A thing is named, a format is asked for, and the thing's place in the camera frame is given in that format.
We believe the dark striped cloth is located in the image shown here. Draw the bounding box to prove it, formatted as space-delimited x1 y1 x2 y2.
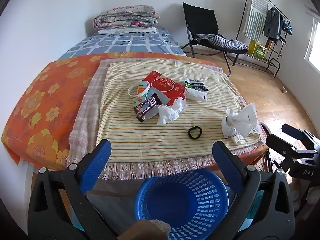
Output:
196 33 248 51

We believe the white crumpled tissue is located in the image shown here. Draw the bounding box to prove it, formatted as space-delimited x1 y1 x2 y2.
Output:
157 97 187 126

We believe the yellow striped towel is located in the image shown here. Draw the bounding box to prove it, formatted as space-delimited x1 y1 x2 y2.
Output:
96 60 260 163

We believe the pink fringed blanket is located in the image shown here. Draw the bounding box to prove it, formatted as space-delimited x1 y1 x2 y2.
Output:
67 58 267 180

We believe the red cardboard box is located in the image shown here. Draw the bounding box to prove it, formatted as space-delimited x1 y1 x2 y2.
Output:
145 70 187 107

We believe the black folding chair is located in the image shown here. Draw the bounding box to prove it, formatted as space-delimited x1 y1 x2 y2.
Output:
181 2 249 77

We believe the white plastic bag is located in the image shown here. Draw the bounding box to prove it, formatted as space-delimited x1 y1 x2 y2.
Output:
221 102 262 145

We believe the dark hanging jacket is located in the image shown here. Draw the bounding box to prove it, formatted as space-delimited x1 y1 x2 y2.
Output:
262 7 283 43

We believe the dark snack wrapper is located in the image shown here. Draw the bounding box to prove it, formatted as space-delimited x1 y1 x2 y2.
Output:
133 93 163 123

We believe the blue hanging garment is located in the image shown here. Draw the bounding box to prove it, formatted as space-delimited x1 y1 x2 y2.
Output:
282 17 293 35

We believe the white remote control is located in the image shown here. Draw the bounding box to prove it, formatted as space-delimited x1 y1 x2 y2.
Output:
186 88 208 103

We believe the green striped hanging towel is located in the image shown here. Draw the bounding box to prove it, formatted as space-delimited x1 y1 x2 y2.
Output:
243 0 269 42

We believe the black clothes rack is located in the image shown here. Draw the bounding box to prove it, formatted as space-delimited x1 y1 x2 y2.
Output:
235 0 292 78

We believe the blue checked bedsheet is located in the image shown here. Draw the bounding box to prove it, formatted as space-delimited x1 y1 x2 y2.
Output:
57 26 187 61

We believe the window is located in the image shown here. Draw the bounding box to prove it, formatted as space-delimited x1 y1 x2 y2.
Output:
304 5 320 68

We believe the white rubber band ring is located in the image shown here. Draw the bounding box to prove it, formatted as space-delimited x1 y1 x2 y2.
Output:
128 81 150 98

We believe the blue plastic basket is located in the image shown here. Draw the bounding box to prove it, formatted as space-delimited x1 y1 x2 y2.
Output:
134 168 229 240

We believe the folded floral quilt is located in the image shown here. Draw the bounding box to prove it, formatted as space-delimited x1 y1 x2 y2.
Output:
93 5 160 30

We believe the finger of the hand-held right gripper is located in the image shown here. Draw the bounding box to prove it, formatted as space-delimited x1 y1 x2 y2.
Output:
282 124 320 152
266 134 300 167

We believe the green blue snack packet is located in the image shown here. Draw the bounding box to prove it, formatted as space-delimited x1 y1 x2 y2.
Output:
184 76 209 92

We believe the tan woven object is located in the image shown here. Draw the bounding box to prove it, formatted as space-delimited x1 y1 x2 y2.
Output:
117 219 172 240

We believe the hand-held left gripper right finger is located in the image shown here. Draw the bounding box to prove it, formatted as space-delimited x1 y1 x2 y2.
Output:
212 141 295 240

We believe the orange floral bedsheet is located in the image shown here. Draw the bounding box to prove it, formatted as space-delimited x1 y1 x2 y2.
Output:
1 52 269 172

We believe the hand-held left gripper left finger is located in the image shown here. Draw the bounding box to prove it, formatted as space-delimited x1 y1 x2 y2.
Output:
28 139 118 240

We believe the yellow plastic crate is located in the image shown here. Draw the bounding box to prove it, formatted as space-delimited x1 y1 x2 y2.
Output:
249 40 267 60

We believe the black hair tie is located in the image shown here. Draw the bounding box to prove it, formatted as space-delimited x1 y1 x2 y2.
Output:
188 126 202 140

